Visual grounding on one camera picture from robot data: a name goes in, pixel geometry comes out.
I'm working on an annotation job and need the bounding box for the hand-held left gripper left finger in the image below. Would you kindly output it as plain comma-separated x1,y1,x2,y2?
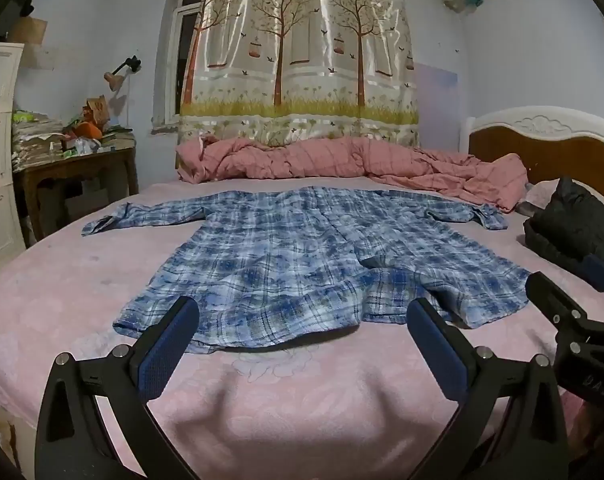
34,296,201,480

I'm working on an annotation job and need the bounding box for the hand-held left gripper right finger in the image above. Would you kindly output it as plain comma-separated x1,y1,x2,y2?
406,297,569,480

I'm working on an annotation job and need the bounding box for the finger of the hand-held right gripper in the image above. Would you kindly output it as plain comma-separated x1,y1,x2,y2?
526,271,604,361
579,254,604,293

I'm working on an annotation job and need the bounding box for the blue plaid shirt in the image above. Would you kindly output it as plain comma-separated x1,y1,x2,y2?
81,186,533,356

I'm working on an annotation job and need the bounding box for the black jacket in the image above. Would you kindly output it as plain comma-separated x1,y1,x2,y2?
523,176,604,281

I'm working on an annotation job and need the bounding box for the pink bed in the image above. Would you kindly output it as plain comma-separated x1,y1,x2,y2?
0,175,604,480

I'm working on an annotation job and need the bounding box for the dark wooden desk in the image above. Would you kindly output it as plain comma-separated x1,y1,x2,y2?
13,144,139,241

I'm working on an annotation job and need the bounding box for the stack of books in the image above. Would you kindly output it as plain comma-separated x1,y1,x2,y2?
102,127,135,151

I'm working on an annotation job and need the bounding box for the pink checked quilt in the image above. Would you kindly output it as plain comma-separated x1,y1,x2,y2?
176,135,529,213

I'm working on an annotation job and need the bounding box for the orange toy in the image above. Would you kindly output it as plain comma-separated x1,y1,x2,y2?
72,120,104,140

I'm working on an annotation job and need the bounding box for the brown cardboard toy house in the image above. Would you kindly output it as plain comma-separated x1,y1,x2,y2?
82,95,110,126

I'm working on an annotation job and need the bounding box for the white framed window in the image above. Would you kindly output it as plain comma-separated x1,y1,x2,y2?
163,0,214,127

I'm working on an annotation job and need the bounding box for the tree print curtain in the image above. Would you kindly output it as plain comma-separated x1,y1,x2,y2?
177,0,420,148

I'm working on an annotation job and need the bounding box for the cardboard box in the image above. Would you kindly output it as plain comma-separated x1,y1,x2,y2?
7,16,48,46

